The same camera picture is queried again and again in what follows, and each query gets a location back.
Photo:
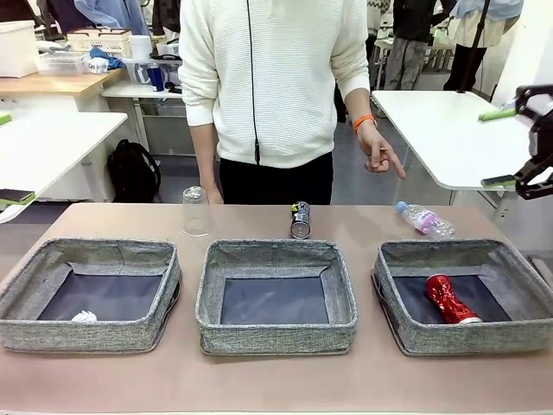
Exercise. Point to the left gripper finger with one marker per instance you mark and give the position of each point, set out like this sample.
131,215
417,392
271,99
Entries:
4,118
15,196

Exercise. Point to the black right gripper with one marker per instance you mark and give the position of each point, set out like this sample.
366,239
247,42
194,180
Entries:
543,138

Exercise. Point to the clear plastic water bottle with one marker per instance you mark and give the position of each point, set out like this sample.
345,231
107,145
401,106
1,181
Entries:
427,222

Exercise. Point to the white paper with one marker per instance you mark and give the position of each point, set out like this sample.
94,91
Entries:
84,316

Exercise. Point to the crushed red drink can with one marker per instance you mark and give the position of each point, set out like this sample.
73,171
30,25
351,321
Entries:
451,302

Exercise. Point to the clear plastic cup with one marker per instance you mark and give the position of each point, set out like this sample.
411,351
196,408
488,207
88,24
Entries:
195,216

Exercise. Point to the crushed black drink can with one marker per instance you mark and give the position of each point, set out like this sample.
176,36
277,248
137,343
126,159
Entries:
300,222

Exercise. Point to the person's left forearm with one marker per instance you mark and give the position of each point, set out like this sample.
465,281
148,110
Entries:
358,104

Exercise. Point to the person's right forearm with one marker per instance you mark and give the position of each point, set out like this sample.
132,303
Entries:
205,160

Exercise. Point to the person's left hand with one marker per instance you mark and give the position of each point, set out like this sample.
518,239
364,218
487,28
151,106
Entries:
378,149

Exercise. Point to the person's right hand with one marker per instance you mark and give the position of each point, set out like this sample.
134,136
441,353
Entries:
216,199

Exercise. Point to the wooden top table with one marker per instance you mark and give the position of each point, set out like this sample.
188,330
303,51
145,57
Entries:
52,86

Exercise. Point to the white storage box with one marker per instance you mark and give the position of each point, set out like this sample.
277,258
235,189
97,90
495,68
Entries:
17,47

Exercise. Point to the white mesh plastic basket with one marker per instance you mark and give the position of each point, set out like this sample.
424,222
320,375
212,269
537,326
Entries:
60,62

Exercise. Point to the person in light blue top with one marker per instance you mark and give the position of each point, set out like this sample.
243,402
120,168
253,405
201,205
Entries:
471,56

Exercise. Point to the small white labelled box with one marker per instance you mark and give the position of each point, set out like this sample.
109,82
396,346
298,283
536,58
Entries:
97,66

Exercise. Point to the black tripod pole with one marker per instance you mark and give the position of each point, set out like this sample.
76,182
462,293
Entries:
475,43

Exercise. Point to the black backpack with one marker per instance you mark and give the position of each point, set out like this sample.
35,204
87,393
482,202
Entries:
134,173

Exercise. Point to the beige slotted crate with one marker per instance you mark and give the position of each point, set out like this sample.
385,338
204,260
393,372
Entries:
99,41

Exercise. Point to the blue cloth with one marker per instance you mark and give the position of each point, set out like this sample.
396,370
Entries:
112,58

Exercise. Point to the person in grey trousers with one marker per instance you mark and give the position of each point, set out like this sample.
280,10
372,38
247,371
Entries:
406,52

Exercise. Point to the orange wristband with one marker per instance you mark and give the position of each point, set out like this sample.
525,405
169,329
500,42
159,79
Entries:
364,123

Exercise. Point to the grey fabric basket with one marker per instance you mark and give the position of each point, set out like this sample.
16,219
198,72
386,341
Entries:
466,339
86,335
276,337

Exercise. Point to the blue bottle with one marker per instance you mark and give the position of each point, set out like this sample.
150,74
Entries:
156,78

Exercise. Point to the white desk with cabinet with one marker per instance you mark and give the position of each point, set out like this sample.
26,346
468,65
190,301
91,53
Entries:
164,121

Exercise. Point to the black tool on desk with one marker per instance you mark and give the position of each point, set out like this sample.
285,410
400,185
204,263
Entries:
173,88

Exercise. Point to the clear plastic container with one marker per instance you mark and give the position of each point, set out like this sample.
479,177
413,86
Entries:
170,69

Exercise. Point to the white device with black trim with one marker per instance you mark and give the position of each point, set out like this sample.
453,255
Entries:
168,48

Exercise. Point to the dark hanging jacket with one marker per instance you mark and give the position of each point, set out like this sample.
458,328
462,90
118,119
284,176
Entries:
166,17

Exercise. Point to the person in white sweater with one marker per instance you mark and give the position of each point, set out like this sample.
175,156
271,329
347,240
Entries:
276,86

